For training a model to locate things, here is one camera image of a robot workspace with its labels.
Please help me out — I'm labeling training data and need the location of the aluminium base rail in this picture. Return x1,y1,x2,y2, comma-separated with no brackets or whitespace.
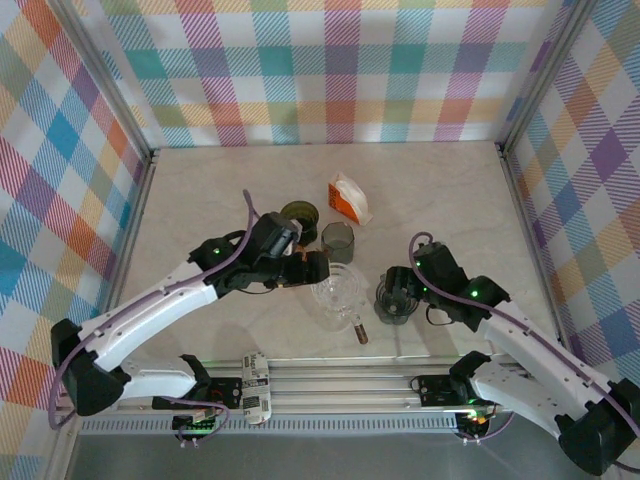
54,355,521,417

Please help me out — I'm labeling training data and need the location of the grey glass cup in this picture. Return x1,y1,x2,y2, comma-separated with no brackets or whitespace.
319,222,357,264

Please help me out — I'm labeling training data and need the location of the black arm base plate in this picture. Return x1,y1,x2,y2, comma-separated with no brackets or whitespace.
416,374,511,409
152,377,242,412

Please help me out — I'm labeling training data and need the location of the newspaper print wrapped roll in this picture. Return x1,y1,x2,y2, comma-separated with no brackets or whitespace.
240,351,273,427

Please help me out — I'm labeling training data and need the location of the orange white filter pack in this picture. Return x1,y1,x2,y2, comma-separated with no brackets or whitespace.
327,170,375,226

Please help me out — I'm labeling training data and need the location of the grey slotted cable duct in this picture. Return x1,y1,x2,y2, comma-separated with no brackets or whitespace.
79,417,464,437

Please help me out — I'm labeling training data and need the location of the dark green dripper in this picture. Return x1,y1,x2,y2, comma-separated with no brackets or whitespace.
278,198,322,247

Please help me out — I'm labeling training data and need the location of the aluminium table edge rail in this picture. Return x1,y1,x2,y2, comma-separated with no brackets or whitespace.
42,148,160,480
494,142,576,354

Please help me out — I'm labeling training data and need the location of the purple cable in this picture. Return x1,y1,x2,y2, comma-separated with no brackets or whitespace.
48,189,261,449
409,230,640,474

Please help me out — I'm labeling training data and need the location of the grey metal sheet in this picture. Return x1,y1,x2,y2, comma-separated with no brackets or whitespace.
64,433,601,480

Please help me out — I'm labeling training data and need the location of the circuit board green light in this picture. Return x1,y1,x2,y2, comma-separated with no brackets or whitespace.
171,408,224,449
455,407,494,441

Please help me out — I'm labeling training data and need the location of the plaid cloth backdrop panel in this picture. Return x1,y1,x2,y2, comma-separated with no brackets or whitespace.
0,0,151,480
64,0,586,149
504,0,640,401

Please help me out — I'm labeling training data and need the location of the aluminium frame post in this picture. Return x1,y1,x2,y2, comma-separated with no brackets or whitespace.
493,0,600,151
48,0,160,164

